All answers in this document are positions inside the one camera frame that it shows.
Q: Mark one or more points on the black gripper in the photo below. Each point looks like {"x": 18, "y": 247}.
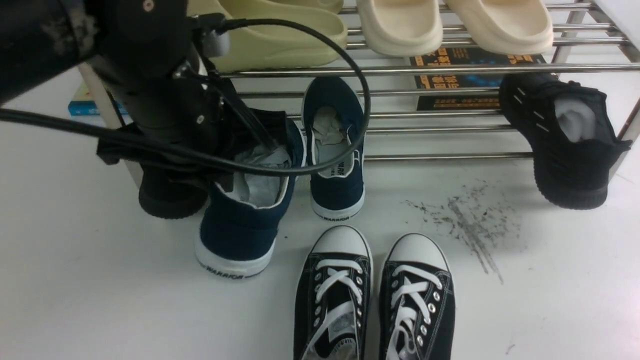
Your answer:
{"x": 237, "y": 128}

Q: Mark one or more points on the navy slip-on shoe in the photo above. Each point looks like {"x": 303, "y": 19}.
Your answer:
{"x": 236, "y": 237}
{"x": 333, "y": 118}

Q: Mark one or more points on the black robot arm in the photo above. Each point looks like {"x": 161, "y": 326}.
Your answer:
{"x": 150, "y": 58}

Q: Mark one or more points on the silver metal shoe rack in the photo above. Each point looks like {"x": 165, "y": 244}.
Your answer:
{"x": 263, "y": 87}

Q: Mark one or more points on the black knit sneaker left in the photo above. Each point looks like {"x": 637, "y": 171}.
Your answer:
{"x": 161, "y": 198}

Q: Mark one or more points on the black knit sneaker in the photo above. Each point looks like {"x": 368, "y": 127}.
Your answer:
{"x": 161, "y": 198}
{"x": 573, "y": 142}

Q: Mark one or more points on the green foam slide front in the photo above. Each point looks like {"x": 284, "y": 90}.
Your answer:
{"x": 261, "y": 47}

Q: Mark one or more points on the green foam slide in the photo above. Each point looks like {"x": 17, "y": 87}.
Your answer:
{"x": 261, "y": 47}
{"x": 333, "y": 6}

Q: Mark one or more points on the blue green book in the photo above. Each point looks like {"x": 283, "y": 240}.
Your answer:
{"x": 82, "y": 103}

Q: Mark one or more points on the green foam slide rear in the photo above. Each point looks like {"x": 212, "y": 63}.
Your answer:
{"x": 333, "y": 6}

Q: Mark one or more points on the black canvas sneaker left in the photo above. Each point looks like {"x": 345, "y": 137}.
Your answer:
{"x": 333, "y": 297}

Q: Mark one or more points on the black canvas sneaker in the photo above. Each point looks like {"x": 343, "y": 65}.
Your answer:
{"x": 333, "y": 297}
{"x": 416, "y": 301}

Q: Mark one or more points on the cream foam slide left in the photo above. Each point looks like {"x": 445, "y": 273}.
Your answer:
{"x": 401, "y": 28}

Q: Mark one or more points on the cream foam slide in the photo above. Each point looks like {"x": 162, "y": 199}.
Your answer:
{"x": 401, "y": 28}
{"x": 508, "y": 27}

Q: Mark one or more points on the black orange book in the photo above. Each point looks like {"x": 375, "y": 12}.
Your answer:
{"x": 460, "y": 80}

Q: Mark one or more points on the black canvas sneaker right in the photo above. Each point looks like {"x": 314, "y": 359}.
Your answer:
{"x": 416, "y": 301}

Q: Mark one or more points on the cream foam slide right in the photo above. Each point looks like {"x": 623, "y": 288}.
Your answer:
{"x": 508, "y": 27}

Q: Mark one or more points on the black knit sneaker right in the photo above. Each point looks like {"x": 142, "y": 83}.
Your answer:
{"x": 573, "y": 142}

